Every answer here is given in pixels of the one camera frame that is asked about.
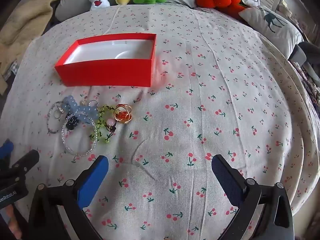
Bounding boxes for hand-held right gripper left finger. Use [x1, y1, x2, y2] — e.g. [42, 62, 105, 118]
[28, 155, 109, 240]

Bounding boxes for person's left hand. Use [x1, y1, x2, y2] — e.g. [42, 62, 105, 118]
[0, 202, 24, 239]

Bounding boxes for beige quilted blanket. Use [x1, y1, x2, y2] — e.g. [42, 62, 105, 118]
[0, 0, 69, 88]

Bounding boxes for deer print pillow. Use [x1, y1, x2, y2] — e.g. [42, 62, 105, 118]
[239, 5, 304, 60]

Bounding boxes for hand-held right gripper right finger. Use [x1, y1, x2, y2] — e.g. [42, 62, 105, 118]
[211, 154, 293, 240]

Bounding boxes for orange red plush toy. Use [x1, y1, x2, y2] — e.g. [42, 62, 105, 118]
[195, 0, 242, 12]

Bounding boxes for green bead bracelet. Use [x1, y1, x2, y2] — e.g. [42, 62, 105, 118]
[90, 105, 114, 144]

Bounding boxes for blue bead bracelet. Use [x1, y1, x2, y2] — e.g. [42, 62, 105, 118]
[64, 95, 98, 127]

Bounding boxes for black flower brooch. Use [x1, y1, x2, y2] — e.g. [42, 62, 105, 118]
[65, 115, 80, 130]

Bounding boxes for cherry print bed sheet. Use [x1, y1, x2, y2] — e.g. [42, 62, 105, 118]
[0, 4, 320, 240]

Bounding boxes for clear bead bracelet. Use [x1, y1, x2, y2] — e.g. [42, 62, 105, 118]
[61, 116, 97, 158]

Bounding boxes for red cardboard box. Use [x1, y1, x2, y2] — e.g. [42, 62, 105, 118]
[54, 33, 157, 87]

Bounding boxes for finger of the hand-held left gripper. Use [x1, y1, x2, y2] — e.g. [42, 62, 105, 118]
[0, 140, 14, 160]
[5, 149, 40, 180]

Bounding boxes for thin dark bead bracelet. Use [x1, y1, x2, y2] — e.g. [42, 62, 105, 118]
[47, 102, 67, 134]

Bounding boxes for grey pillow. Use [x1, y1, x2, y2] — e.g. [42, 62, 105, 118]
[55, 0, 120, 22]

